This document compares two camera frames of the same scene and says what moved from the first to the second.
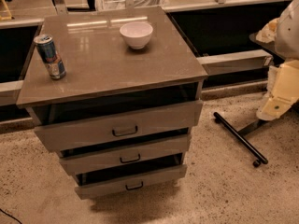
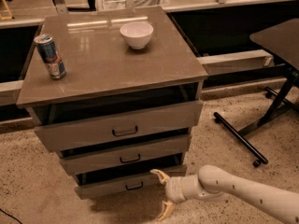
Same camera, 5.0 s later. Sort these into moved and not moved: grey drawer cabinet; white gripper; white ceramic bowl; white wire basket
Moved: white gripper
Not moved: white ceramic bowl; grey drawer cabinet; white wire basket
